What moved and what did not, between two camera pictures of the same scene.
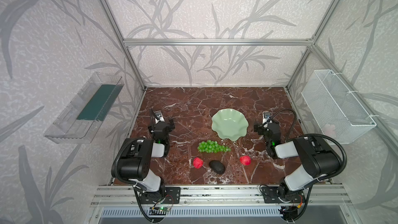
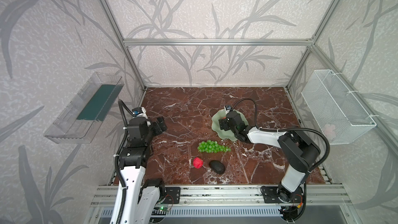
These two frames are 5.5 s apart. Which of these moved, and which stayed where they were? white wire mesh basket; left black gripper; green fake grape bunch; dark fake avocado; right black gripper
Moved: left black gripper; right black gripper
Stayed: white wire mesh basket; green fake grape bunch; dark fake avocado
